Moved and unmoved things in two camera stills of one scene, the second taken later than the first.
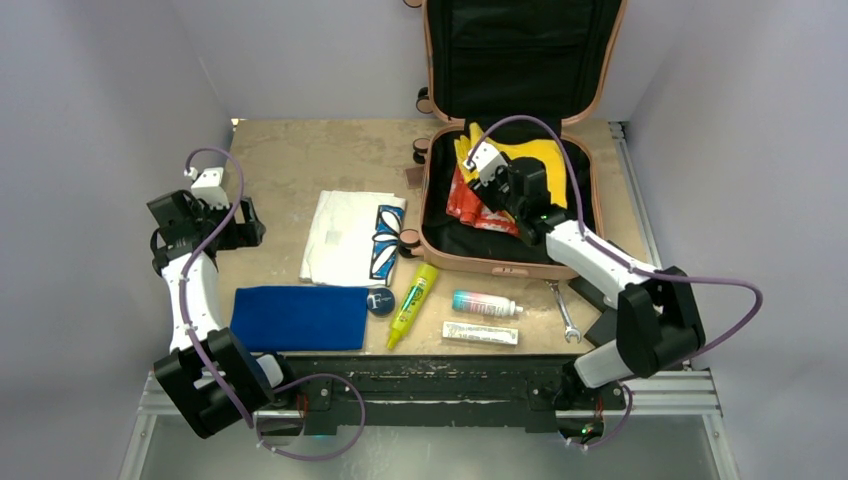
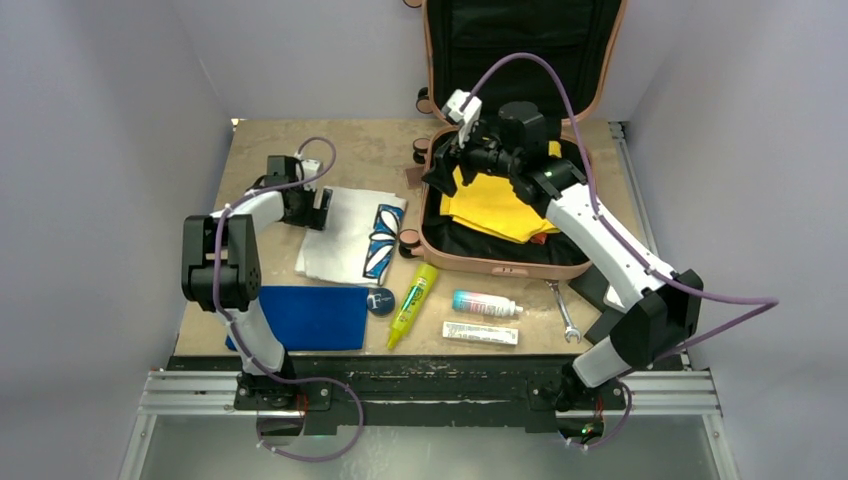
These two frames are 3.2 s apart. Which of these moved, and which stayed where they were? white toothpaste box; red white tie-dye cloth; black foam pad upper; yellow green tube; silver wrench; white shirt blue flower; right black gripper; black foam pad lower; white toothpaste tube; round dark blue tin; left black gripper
Moved: left black gripper; right black gripper; red white tie-dye cloth
Stayed: round dark blue tin; silver wrench; black foam pad lower; yellow green tube; white shirt blue flower; white toothpaste tube; white toothpaste box; black foam pad upper
